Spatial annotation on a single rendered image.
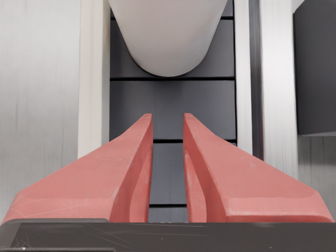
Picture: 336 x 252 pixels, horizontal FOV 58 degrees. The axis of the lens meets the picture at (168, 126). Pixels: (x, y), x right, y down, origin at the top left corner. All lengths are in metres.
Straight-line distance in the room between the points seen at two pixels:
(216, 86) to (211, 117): 0.02
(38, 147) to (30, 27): 0.10
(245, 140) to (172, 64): 0.07
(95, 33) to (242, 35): 0.09
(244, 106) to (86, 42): 0.10
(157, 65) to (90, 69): 0.03
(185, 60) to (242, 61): 0.05
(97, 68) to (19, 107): 0.12
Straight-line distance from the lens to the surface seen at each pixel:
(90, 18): 0.17
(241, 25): 0.21
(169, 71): 0.17
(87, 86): 0.16
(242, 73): 0.20
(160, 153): 0.18
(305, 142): 0.26
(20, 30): 0.28
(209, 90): 0.19
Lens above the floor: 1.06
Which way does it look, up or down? 86 degrees down
